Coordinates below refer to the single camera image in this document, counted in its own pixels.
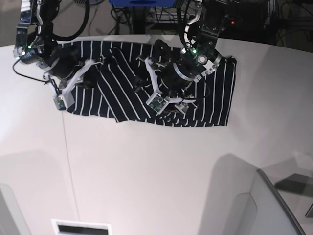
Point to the white power strip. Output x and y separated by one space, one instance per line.
157 18

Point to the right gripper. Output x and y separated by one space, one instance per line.
37 43

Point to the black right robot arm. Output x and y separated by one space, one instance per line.
65 24

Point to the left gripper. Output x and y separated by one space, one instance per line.
198 35

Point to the black table leg post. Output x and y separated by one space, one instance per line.
139 20

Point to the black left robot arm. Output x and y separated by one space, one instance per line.
244 19

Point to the navy white striped t-shirt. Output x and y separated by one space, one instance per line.
124 87

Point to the blue bin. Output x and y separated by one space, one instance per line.
142 3

